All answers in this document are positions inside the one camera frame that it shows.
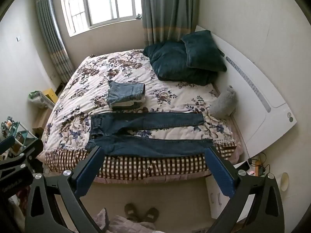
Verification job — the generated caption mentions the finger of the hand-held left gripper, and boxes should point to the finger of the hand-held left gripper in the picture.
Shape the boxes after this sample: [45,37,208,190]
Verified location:
[0,138,45,175]
[0,135,16,155]

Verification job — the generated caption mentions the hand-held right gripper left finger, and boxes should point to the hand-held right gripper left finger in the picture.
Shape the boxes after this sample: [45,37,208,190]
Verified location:
[24,146,107,233]

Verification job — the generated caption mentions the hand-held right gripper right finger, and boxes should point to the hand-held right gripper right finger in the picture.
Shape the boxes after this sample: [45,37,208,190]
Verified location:
[204,146,285,233]

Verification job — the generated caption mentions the dark blue denim pants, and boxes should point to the dark blue denim pants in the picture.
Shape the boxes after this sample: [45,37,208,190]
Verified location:
[85,113,215,157]

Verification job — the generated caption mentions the red patterned cloth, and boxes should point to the red patterned cloth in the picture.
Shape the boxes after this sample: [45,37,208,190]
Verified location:
[8,187,28,215]

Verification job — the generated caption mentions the cluttered white shelf rack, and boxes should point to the cluttered white shelf rack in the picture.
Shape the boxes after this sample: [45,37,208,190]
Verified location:
[0,116,40,156]

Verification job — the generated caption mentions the white bedside cabinet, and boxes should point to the white bedside cabinet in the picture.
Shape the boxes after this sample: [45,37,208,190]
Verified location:
[205,161,258,222]

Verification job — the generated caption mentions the brown checked bed sheet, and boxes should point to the brown checked bed sheet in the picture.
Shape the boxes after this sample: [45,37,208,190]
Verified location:
[44,144,244,182]

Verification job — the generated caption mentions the white and green appliance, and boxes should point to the white and green appliance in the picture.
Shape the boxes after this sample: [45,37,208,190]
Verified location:
[28,91,55,110]

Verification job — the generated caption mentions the grey slipper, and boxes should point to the grey slipper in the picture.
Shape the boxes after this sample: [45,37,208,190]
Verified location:
[142,207,160,223]
[124,203,141,222]

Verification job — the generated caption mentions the yellow box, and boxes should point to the yellow box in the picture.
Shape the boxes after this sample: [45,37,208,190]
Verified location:
[43,88,59,104]

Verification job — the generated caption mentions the pink cloth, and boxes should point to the pink cloth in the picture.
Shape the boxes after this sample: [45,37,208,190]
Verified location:
[93,207,156,233]

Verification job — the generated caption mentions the grey plush toy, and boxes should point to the grey plush toy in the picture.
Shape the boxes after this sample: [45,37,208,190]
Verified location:
[209,85,238,117]

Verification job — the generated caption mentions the white headboard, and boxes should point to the white headboard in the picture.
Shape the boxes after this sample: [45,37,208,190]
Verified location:
[194,25,298,159]

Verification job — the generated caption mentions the folded light blue jeans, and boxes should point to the folded light blue jeans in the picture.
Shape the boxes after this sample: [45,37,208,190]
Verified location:
[107,80,146,105]

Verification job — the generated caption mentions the floral quilt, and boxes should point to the floral quilt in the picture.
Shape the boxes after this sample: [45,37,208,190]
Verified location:
[45,49,237,156]

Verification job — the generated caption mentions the grey striped curtain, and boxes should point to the grey striped curtain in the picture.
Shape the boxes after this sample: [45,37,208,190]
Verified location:
[35,0,75,83]
[140,0,201,47]

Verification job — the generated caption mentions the large dark teal pillow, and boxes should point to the large dark teal pillow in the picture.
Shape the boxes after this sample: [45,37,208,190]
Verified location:
[143,41,218,86]

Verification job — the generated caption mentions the small dark teal pillow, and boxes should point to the small dark teal pillow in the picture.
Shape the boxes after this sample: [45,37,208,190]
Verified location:
[181,30,228,72]

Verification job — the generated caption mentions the white framed window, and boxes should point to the white framed window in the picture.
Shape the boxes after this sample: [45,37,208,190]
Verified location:
[58,0,144,37]

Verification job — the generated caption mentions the power strip with cables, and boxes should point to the power strip with cables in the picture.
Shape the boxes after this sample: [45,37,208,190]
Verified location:
[247,152,271,176]

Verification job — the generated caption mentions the cream oval wall fitting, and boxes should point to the cream oval wall fitting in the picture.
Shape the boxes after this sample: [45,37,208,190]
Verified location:
[279,172,290,192]

